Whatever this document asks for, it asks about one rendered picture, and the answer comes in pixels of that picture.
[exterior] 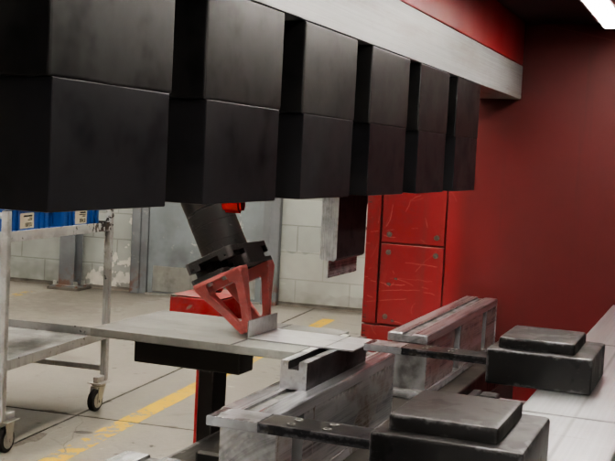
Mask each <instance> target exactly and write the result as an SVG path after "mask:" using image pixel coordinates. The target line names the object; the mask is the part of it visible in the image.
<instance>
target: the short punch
mask: <svg viewBox="0 0 615 461"><path fill-rule="evenodd" d="M367 197H368V196H357V195H349V196H348V197H342V198H323V199H322V215H321V233H320V251H319V258H320V259H321V260H322V261H327V272H326V278H330V277H334V276H338V275H342V274H346V273H352V272H356V267H357V256H360V255H363V254H364V247H365V230H366V213H367Z"/></svg>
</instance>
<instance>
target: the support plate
mask: <svg viewBox="0 0 615 461"><path fill-rule="evenodd" d="M283 329H288V330H296V331H304V332H312V333H320V334H329V335H336V336H340V335H342V334H347V335H349V331H347V330H338V329H331V328H323V327H307V326H299V325H291V326H288V327H283ZM90 335H91V336H94V337H101V338H115V339H122V340H130V341H137V342H145V343H152V344H159V345H167V346H174V347H182V348H195V349H203V350H210V351H218V352H225V353H233V354H241V355H248V356H256V357H263V358H270V359H285V358H287V357H290V356H292V355H295V354H297V353H299V352H301V351H302V350H305V349H307V348H310V347H303V346H296V345H287V344H280V343H272V342H264V341H257V340H249V339H248V340H245V341H243V342H240V343H237V344H234V345H230V344H232V343H235V342H238V341H241V340H244V339H247V333H245V334H240V333H239V332H238V331H237V330H236V329H235V328H234V327H233V326H232V325H231V324H230V323H229V322H228V321H227V320H226V319H225V318H224V317H223V316H208V315H200V314H191V313H183V312H175V311H167V310H163V311H159V312H155V313H151V314H147V315H143V316H136V317H132V318H128V319H125V320H121V321H116V322H113V323H109V324H105V325H100V326H97V327H91V333H90Z"/></svg>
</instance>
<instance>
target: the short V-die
mask: <svg viewBox="0 0 615 461"><path fill-rule="evenodd" d="M365 360H366V350H363V348H360V349H358V350H356V351H354V352H349V351H341V350H334V349H325V348H316V349H314V350H311V351H309V352H306V351H301V352H299V353H297V354H295V355H292V356H290V357H287V358H285V359H281V365H280V383H279V388H283V389H289V390H297V391H308V390H310V389H312V388H314V387H316V386H318V385H319V384H321V383H323V382H325V381H328V380H329V379H331V378H333V377H335V376H337V375H339V374H341V373H342V372H344V371H346V370H349V369H351V368H353V367H355V366H357V365H359V364H361V363H363V362H364V361H365Z"/></svg>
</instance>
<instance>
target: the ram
mask: <svg viewBox="0 0 615 461"><path fill-rule="evenodd" d="M251 1H254V2H256V3H258V4H261V5H265V6H268V7H271V8H273V9H275V10H278V11H280V12H283V13H285V20H296V21H308V22H310V23H313V24H315V25H318V26H321V27H324V28H327V29H330V30H332V31H335V32H338V33H341V34H342V35H345V36H348V37H350V38H355V39H357V40H358V45H373V46H375V47H377V48H382V49H384V50H387V51H390V52H393V53H394V54H397V55H400V56H402V57H405V58H408V59H410V63H422V64H425V65H427V66H429V67H432V68H435V69H437V70H442V71H445V72H446V73H449V75H450V76H449V77H460V78H462V79H464V80H469V81H471V82H474V83H477V84H479V85H480V98H481V99H513V100H521V94H522V80H523V51H524V36H525V22H524V21H523V20H522V19H521V18H520V17H518V16H517V15H515V14H514V13H513V12H512V11H510V10H509V9H508V8H506V7H505V6H504V5H502V4H501V3H499V2H498V1H497V0H251Z"/></svg>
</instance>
